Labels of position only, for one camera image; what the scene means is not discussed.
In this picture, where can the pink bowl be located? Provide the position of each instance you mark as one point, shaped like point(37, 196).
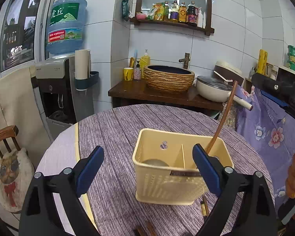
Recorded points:
point(141, 16)

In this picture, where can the long wooden spoon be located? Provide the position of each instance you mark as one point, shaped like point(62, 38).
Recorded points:
point(223, 118)

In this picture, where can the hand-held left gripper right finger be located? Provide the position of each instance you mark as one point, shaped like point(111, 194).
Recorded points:
point(206, 172)

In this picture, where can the dark wooden wall shelf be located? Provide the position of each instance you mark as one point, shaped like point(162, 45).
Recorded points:
point(172, 23)

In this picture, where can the purple label oil bottle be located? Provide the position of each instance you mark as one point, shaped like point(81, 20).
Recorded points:
point(174, 12)

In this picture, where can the dark wooden counter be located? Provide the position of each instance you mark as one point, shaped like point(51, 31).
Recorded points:
point(127, 91)

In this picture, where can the green bottle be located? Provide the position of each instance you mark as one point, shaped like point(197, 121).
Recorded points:
point(166, 11)

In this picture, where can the cream paper cup tube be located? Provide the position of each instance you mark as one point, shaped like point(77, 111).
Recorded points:
point(81, 64)

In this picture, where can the white pump bottle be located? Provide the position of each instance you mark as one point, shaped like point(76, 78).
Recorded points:
point(199, 19)

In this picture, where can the woven pattern wash basin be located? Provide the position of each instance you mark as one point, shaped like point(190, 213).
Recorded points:
point(167, 81)

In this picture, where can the green hanging bag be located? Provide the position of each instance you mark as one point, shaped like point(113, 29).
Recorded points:
point(125, 8)

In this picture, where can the yellow box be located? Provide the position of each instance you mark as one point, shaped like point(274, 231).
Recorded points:
point(262, 62)

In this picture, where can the yellow green pouch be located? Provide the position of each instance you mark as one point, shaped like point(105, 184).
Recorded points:
point(151, 13)

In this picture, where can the bronze faucet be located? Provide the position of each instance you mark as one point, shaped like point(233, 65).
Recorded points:
point(186, 60)

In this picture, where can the white black water dispenser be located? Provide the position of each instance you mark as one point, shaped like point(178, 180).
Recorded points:
point(51, 71)

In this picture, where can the cream plastic utensil basket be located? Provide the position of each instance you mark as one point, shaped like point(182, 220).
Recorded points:
point(162, 186)

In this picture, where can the cat print cushion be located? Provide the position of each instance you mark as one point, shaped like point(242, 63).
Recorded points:
point(12, 174)

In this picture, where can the yellow tape strip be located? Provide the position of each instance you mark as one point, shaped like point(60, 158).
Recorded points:
point(77, 147)

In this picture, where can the wooden chair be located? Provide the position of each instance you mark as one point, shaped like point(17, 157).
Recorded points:
point(5, 132)

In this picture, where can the window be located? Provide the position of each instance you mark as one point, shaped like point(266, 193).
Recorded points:
point(19, 29)

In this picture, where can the stack of green cups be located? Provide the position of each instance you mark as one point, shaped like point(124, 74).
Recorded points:
point(293, 59)

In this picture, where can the brown white rice cooker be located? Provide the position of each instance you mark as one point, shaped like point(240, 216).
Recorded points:
point(227, 69)

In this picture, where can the dark red label bottle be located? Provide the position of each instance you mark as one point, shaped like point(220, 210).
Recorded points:
point(192, 14)

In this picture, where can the purple striped tablecloth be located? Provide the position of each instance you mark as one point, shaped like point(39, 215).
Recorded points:
point(118, 132)

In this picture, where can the white pan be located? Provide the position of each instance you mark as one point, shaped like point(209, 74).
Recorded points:
point(211, 94)

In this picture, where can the yellow label sauce bottle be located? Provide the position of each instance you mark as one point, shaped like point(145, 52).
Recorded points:
point(182, 13)

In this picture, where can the blue water jug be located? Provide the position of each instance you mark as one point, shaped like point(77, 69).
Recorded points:
point(66, 24)

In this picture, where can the floral pump bottle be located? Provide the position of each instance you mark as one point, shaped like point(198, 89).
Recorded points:
point(137, 73)

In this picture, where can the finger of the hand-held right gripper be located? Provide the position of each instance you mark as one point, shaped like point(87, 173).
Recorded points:
point(272, 86)

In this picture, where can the beige cloth cover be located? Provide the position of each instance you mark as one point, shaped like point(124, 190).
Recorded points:
point(12, 103)

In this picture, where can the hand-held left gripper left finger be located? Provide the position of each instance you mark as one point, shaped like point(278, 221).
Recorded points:
point(91, 169)

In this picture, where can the yellow soap pump bottle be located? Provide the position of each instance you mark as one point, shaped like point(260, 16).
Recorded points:
point(145, 62)

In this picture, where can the yellow mug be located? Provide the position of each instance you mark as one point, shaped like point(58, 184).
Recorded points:
point(128, 74)

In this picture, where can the glass pan lid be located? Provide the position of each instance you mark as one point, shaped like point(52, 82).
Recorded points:
point(213, 82)

